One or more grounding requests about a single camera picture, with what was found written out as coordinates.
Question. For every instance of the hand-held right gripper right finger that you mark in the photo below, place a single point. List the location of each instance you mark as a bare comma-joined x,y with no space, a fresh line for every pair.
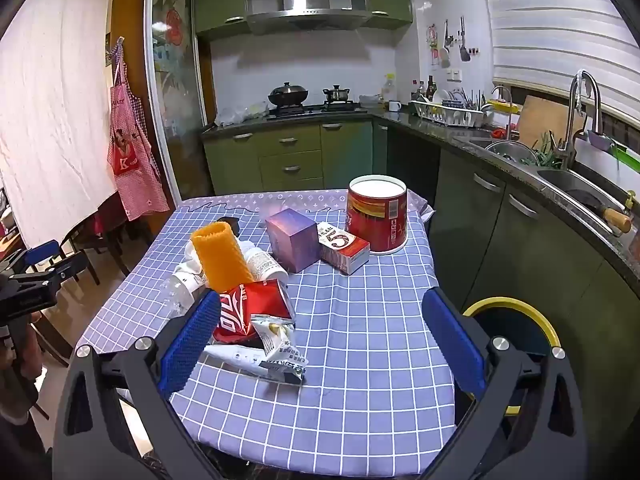
452,340

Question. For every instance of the clear plastic bags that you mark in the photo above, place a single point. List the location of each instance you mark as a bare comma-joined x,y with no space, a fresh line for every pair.
240,115

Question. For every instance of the red and white small carton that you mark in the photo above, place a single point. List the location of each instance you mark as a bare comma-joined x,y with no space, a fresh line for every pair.
342,247

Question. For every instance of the small black item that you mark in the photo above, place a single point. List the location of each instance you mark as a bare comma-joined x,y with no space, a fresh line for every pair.
231,222

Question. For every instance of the green onions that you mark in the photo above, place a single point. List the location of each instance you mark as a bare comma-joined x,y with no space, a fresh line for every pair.
545,152

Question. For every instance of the orange ribbed foam sleeve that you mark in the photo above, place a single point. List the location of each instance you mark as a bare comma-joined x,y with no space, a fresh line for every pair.
220,260

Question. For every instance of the glass sliding door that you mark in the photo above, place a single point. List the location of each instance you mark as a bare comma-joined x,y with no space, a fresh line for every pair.
175,85

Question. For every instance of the clear plastic bottle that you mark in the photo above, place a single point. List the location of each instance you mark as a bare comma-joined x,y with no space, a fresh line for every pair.
177,290

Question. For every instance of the hanging kitchen utensils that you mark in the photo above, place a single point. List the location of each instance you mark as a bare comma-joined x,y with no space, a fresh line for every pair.
445,42

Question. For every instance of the white dish rack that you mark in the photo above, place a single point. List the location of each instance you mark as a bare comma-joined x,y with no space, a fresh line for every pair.
450,112

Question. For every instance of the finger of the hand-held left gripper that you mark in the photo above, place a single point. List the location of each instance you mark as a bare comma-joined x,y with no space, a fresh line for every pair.
42,253
70,266

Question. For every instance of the dark wooden chair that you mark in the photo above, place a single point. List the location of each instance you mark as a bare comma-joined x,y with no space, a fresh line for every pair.
87,245

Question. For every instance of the dark stone countertop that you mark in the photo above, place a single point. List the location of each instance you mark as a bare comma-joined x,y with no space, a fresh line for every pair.
430,127

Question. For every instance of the cooking oil bottle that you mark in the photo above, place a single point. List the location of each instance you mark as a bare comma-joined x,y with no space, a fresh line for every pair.
389,87

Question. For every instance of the blue checked tablecloth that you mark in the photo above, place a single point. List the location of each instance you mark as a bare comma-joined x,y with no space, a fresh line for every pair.
360,320

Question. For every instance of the silver snack wrapper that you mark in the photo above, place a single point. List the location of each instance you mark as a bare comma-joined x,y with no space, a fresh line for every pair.
277,345

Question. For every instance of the steel cooking pot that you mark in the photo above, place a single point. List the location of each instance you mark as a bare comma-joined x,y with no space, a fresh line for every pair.
336,94

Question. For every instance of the white mug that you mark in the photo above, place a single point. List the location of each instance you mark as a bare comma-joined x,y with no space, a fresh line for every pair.
394,106

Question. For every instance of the dark sauce bottles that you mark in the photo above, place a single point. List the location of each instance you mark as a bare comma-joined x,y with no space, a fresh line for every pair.
425,90

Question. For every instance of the steel range hood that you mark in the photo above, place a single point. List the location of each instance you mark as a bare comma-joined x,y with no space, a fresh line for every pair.
305,17

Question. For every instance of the white wall switch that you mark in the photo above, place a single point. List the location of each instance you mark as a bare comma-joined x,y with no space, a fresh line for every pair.
454,75

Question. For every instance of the purple cardboard box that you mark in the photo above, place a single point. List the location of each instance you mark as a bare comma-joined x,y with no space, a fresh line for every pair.
292,240

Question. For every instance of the steel strainer bowl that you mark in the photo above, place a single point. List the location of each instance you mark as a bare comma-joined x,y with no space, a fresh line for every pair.
510,152

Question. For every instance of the red paper tub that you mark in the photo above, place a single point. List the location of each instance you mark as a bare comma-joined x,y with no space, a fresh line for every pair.
375,220

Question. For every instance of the yellow rimmed trash bin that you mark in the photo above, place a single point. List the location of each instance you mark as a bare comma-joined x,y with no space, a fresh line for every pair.
505,302

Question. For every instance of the steel kitchen sink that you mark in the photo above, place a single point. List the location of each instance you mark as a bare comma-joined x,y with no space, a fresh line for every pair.
565,180

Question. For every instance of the black gas stove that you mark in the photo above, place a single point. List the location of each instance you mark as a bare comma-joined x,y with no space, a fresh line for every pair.
315,108

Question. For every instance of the wooden cutting board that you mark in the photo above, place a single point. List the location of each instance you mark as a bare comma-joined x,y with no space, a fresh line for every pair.
542,120

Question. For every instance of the flat white carton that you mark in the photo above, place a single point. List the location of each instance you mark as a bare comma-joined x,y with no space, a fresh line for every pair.
230,355

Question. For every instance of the white window blind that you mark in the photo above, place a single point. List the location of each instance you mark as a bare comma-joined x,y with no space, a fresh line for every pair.
560,20

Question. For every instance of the green sink side base cabinets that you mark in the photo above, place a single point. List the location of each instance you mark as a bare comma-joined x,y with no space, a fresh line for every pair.
525,260

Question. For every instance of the small steel faucet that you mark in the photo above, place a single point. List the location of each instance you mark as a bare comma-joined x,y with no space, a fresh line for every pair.
506,105

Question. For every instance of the white hanging sheet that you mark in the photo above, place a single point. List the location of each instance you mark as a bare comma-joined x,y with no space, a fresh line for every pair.
55,110

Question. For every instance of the black wok with lid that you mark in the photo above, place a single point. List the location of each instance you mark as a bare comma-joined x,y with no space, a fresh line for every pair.
288,94

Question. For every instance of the white pill bottle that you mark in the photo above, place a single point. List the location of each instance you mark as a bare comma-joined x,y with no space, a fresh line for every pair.
262,262

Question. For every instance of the green stove side base cabinets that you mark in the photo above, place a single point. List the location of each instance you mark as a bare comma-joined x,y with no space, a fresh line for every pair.
290,150

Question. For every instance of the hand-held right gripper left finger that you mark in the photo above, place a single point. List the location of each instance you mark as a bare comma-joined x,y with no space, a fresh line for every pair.
190,345

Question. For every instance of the red checked apron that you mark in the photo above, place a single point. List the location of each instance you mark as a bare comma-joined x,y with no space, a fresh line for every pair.
132,160

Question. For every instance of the crushed red soda can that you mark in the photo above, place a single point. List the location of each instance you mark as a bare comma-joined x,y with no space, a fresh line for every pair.
255,305

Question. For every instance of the tall steel faucet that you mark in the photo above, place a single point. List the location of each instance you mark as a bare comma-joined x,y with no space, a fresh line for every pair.
575,110

